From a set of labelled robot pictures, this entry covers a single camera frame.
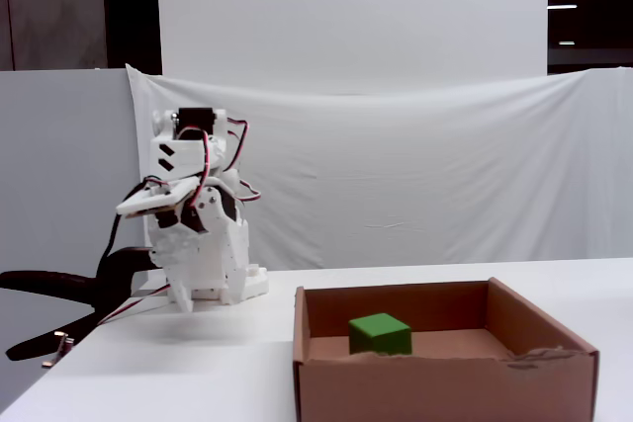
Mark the green cube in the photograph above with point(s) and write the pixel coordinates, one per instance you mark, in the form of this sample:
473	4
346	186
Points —
381	333

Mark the white backdrop board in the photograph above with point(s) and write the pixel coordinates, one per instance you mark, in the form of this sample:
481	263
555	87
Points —
346	12

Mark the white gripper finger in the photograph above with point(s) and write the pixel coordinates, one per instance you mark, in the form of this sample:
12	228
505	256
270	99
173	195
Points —
160	249
180	293

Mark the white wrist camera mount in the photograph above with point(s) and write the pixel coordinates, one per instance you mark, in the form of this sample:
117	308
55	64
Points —
153	202

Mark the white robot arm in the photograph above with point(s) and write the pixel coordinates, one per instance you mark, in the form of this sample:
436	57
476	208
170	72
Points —
183	157

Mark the black spring clamp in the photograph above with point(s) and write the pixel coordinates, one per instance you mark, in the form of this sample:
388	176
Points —
114	274

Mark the small metal clip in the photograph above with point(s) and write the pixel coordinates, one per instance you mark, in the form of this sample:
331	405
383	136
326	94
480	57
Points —
62	345

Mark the grey partition panel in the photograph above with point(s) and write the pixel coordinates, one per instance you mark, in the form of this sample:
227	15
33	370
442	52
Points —
59	170

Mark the white cloth backdrop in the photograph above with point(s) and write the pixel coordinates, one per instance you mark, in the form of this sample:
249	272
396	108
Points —
420	170

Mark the ceiling light strip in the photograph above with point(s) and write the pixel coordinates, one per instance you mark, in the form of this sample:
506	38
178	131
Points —
562	7

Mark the brown cardboard box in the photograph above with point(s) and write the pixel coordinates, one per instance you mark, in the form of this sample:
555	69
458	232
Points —
445	387

